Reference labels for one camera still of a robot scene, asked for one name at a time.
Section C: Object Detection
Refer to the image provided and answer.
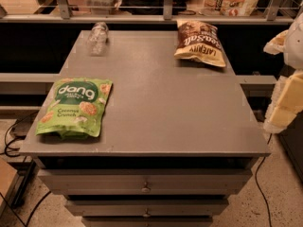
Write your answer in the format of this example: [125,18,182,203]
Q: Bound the top drawer with knob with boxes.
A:
[38,169,252,196]

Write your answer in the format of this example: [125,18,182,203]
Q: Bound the black bag behind glass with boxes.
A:
[119,0,189,15]

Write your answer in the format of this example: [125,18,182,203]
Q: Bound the brown sea salt chip bag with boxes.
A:
[174,20,225,68]

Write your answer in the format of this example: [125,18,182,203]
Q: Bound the middle drawer with knob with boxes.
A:
[65,200,228,218]

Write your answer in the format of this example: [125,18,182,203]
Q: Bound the grey drawer cabinet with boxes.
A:
[19,29,272,227]

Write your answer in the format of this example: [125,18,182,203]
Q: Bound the grey side shelf left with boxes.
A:
[0,73,59,95]

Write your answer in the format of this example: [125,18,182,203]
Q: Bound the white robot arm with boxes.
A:
[263,14,303,133]

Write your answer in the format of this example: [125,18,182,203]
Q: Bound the black cable on right floor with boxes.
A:
[254,133,274,227]

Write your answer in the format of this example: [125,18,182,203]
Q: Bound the green dang rice chip bag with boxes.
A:
[36,78,113,138]

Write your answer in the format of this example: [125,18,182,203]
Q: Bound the grey side shelf right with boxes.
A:
[237,75,276,97]

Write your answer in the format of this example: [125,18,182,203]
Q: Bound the metal railing frame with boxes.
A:
[0,0,303,24]

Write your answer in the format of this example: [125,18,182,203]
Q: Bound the clear plastic water bottle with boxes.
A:
[86,22,108,56]

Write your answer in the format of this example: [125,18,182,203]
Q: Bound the black cables on left floor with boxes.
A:
[0,111,39,159]

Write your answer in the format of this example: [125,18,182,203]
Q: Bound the bottom drawer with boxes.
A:
[82,217,212,227]

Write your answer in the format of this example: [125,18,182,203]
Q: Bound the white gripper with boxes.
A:
[263,29,303,133]

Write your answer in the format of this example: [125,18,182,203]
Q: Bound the grey side shelf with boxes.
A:
[0,73,59,95]
[237,75,276,97]

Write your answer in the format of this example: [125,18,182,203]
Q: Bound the drawer with knob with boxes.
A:
[38,169,252,196]
[65,200,228,218]

